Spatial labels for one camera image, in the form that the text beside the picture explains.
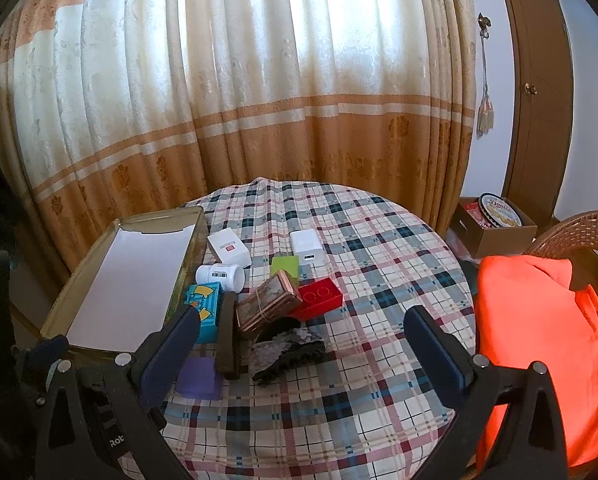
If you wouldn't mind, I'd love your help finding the purple block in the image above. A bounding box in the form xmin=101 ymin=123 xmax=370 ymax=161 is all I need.
xmin=175 ymin=356 xmax=223 ymax=401

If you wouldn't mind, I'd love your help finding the dark brown wooden block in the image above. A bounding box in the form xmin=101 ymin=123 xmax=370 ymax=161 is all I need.
xmin=215 ymin=292 xmax=241 ymax=380

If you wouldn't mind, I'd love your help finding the teal toy brick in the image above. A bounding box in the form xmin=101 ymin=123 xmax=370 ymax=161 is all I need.
xmin=184 ymin=282 xmax=222 ymax=344

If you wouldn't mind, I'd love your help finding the white pill bottle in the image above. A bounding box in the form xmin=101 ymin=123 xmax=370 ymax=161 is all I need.
xmin=195 ymin=263 xmax=244 ymax=294

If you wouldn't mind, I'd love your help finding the black ribbed brush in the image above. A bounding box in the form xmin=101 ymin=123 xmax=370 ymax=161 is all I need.
xmin=248 ymin=316 xmax=326 ymax=386

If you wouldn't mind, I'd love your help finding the white box red logo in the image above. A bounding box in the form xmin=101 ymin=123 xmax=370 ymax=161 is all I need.
xmin=208 ymin=228 xmax=251 ymax=269

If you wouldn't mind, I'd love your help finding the green football toy brick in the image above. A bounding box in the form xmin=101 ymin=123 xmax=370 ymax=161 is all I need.
xmin=271 ymin=256 xmax=299 ymax=286

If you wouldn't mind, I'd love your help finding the red toy brick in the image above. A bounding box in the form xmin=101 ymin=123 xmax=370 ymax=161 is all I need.
xmin=289 ymin=278 xmax=343 ymax=322

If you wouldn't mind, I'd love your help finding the white charger cube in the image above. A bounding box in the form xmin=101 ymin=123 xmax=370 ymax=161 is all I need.
xmin=290 ymin=229 xmax=325 ymax=266

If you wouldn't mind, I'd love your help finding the white paper tray liner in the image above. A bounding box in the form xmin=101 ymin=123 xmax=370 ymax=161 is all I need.
xmin=67 ymin=226 xmax=195 ymax=352

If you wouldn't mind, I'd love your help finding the orange cushion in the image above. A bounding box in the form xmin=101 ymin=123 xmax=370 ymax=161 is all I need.
xmin=474 ymin=255 xmax=598 ymax=467

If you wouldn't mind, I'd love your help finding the gold metal tray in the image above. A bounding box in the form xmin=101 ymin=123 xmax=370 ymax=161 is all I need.
xmin=41 ymin=206 xmax=208 ymax=354

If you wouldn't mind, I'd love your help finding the plaid tablecloth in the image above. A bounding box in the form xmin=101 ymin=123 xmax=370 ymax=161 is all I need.
xmin=163 ymin=178 xmax=476 ymax=479

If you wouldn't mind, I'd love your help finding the cardboard box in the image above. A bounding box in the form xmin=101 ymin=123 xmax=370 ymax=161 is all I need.
xmin=451 ymin=194 xmax=538 ymax=259

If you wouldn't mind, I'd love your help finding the wicker chair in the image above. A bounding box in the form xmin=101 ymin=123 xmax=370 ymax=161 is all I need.
xmin=526 ymin=210 xmax=598 ymax=297

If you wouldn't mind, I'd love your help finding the round cookie tin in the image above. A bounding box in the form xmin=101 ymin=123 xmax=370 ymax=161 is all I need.
xmin=478 ymin=193 xmax=523 ymax=228

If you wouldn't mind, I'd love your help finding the brown wooden door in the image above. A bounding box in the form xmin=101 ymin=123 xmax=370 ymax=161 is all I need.
xmin=503 ymin=0 xmax=573 ymax=230

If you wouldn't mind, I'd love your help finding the cream and orange curtain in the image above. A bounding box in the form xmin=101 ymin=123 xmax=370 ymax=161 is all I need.
xmin=0 ymin=0 xmax=476 ymax=281

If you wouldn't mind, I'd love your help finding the curtain tassel tieback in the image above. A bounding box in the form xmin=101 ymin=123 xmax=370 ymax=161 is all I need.
xmin=477 ymin=13 xmax=494 ymax=139

